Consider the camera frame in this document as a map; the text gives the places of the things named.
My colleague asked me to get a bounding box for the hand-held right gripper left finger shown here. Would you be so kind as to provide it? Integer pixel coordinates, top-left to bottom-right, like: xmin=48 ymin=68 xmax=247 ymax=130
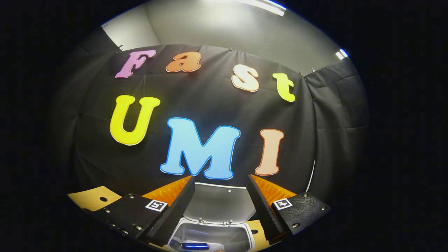
xmin=92 ymin=175 xmax=196 ymax=246

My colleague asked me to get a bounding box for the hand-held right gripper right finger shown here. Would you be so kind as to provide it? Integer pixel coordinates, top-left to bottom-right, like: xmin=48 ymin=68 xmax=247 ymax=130
xmin=246 ymin=174 xmax=331 ymax=245

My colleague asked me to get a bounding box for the blue pop can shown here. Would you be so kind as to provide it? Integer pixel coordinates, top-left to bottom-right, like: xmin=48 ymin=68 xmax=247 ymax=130
xmin=180 ymin=242 xmax=210 ymax=250

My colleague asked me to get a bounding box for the white desktop garbage bin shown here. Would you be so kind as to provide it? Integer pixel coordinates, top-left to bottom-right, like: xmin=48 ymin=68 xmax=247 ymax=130
xmin=167 ymin=182 xmax=258 ymax=252

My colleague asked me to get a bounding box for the wooden desktop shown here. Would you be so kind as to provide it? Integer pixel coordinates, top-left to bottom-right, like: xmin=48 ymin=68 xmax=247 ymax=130
xmin=68 ymin=185 xmax=280 ymax=252

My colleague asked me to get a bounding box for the black backdrop cloth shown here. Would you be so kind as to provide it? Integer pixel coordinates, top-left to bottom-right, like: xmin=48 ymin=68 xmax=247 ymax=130
xmin=52 ymin=26 xmax=370 ymax=210

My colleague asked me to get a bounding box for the ceiling light strip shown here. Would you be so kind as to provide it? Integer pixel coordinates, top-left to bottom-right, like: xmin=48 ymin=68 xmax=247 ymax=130
xmin=241 ymin=0 xmax=287 ymax=16

